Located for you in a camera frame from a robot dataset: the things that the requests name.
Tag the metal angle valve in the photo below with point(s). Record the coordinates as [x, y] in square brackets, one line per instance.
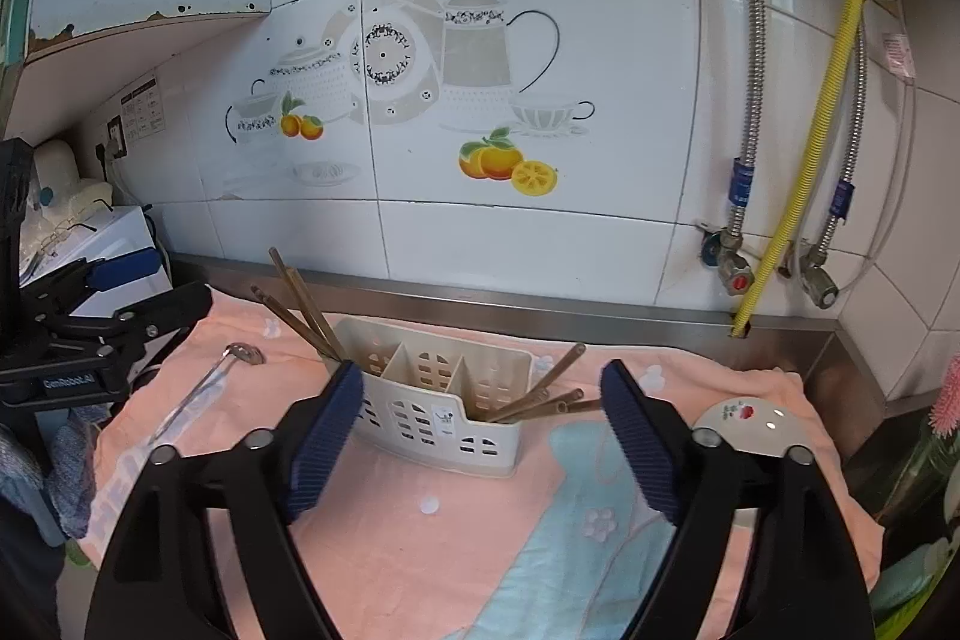
[731, 269]
[816, 284]

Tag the pink paper tag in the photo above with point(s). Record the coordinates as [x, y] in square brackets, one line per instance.
[898, 57]

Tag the white appliance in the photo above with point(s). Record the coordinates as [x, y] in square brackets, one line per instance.
[112, 239]

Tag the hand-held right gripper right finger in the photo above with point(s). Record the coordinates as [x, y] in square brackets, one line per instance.
[637, 452]

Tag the pink flower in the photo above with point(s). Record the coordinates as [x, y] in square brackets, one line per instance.
[949, 400]

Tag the metal spoon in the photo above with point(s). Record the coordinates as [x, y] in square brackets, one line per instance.
[206, 385]

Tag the person's left hand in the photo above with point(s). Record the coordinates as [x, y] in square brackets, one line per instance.
[67, 482]

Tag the wall power outlet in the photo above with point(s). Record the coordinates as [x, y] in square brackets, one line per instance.
[115, 136]

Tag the white floral bowl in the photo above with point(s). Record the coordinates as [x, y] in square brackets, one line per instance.
[739, 415]

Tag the brown wooden chopstick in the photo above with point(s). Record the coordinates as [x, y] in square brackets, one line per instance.
[555, 404]
[292, 321]
[544, 381]
[300, 302]
[581, 407]

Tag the cream cloth bundle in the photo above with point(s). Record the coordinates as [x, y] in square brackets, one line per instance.
[71, 175]

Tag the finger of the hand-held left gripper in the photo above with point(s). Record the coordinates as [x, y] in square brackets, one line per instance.
[124, 269]
[165, 310]

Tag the pink printed towel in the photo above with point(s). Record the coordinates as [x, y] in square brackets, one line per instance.
[450, 557]

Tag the printed wall label sheet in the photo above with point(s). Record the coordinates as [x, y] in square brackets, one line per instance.
[141, 109]

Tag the white plastic utensil caddy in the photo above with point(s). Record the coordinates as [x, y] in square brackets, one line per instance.
[420, 407]

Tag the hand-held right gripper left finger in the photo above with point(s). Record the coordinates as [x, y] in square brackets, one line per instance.
[322, 452]

